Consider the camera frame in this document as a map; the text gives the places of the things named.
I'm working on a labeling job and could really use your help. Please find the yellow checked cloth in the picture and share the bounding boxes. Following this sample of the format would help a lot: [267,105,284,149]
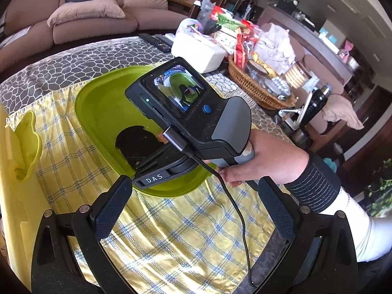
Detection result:
[5,79,277,294]

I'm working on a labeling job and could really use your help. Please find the white sleeve with black cuff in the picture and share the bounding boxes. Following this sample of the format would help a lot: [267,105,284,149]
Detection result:
[285,151,391,262]

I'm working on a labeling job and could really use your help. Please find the yellow plastic toy box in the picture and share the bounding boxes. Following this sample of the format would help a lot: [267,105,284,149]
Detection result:
[1,107,50,289]

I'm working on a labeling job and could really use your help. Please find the black round object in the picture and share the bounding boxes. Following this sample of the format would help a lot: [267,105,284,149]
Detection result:
[115,125,164,169]

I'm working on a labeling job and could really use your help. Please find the black usb cable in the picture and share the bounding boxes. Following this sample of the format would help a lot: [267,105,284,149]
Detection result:
[161,125,257,288]

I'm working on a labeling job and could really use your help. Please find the brown fabric sofa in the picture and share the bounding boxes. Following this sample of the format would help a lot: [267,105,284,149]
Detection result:
[1,0,185,70]

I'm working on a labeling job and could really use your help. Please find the green plastic box lid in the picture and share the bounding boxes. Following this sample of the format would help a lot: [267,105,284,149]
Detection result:
[74,64,218,198]

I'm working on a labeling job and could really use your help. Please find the black remote control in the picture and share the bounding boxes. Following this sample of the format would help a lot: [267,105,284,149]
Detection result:
[138,33,172,53]

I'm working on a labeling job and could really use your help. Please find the wicker basket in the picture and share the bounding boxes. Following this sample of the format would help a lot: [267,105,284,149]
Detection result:
[228,55,296,110]

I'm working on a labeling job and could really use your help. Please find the person's right hand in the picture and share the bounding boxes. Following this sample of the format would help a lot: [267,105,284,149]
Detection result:
[217,129,309,187]

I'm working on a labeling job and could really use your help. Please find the white tissue box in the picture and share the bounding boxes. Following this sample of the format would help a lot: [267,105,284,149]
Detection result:
[171,33,227,74]

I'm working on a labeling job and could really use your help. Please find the grey pebble pattern tablecloth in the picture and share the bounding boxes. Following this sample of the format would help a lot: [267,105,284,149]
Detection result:
[0,36,292,142]

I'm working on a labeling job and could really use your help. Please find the beige cushion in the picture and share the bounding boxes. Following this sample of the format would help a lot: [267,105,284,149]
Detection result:
[47,0,126,27]

